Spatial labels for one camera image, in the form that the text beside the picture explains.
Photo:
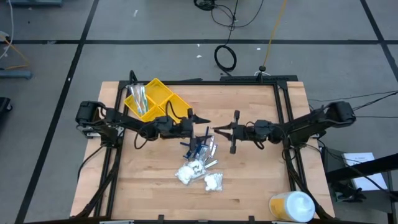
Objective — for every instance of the grey floor rail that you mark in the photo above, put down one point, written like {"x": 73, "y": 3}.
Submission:
{"x": 34, "y": 2}
{"x": 15, "y": 74}

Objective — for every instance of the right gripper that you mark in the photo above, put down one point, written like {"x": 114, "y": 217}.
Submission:
{"x": 245, "y": 132}

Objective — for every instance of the black floor object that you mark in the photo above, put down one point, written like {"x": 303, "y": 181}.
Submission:
{"x": 3, "y": 105}

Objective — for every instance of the yellow slotted plastic basket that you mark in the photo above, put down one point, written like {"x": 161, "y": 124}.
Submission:
{"x": 132, "y": 104}

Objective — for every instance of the long cotton ball bag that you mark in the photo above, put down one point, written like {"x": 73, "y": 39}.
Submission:
{"x": 186, "y": 174}

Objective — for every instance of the black metal beam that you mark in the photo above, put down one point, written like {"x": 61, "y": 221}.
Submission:
{"x": 363, "y": 168}

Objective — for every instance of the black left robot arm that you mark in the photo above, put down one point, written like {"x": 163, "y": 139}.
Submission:
{"x": 124, "y": 119}

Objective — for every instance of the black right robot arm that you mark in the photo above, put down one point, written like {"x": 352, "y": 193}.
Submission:
{"x": 304, "y": 124}

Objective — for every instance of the white jar yellow label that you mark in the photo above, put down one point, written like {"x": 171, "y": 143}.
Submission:
{"x": 295, "y": 207}

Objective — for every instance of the black aluminium table frame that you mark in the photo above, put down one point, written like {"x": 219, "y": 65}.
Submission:
{"x": 217, "y": 82}

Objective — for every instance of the clear toothbrush pack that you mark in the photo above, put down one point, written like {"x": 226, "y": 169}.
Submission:
{"x": 135, "y": 96}
{"x": 143, "y": 101}

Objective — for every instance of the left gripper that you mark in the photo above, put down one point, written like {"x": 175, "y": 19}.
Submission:
{"x": 171, "y": 127}

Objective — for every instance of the small cotton swab bag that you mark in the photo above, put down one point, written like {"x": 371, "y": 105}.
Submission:
{"x": 213, "y": 182}

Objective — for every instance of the white booklet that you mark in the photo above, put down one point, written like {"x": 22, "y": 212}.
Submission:
{"x": 370, "y": 183}

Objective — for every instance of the black clamp bracket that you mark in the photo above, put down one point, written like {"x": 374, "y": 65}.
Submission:
{"x": 345, "y": 189}

